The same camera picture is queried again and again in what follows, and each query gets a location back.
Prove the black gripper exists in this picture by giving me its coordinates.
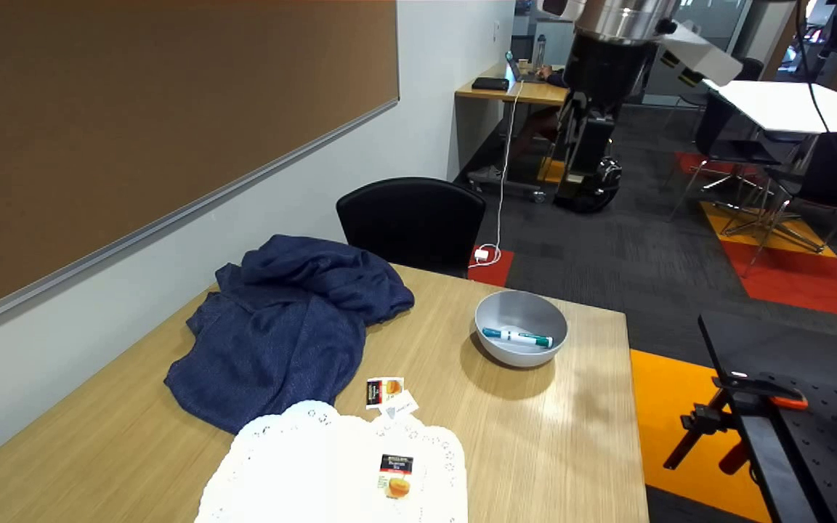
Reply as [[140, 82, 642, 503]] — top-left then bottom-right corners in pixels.
[[565, 34, 656, 117]]

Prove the teal and white marker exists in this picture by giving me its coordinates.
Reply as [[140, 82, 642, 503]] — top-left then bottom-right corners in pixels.
[[479, 326, 555, 352]]

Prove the grey round bowl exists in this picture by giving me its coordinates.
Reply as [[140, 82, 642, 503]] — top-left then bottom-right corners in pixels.
[[472, 287, 571, 372]]

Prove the wooden side desk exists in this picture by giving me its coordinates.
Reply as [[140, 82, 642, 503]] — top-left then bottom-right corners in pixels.
[[453, 79, 572, 183]]

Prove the black device on desk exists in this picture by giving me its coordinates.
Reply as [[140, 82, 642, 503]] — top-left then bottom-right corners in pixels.
[[467, 72, 515, 96]]

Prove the white meeting table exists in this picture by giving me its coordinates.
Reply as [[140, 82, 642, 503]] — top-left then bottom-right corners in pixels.
[[701, 76, 837, 140]]

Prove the white power adapter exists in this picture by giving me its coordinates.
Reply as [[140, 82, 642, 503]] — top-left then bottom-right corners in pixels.
[[467, 243, 507, 269]]

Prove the black padded chair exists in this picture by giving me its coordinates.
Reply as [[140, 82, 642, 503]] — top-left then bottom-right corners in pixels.
[[334, 175, 488, 278]]

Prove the red and black clamp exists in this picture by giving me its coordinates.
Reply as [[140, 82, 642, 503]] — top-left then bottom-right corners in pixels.
[[664, 372, 810, 477]]

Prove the black perforated work table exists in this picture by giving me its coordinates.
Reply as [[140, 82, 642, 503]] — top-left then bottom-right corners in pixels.
[[694, 310, 837, 523]]

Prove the dark blue cloth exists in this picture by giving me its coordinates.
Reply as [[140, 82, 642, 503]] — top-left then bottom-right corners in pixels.
[[162, 231, 419, 435]]

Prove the white lace paper doily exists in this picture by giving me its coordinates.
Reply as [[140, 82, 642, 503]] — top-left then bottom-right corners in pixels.
[[191, 398, 472, 523]]

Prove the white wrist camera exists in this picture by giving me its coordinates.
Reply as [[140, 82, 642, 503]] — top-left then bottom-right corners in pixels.
[[655, 19, 748, 89]]

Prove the white hanging cable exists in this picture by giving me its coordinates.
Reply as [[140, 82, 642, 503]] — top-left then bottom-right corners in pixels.
[[491, 56, 520, 255]]

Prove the brown wall pin board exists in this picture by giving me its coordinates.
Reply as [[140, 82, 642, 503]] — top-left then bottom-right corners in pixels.
[[0, 0, 403, 336]]

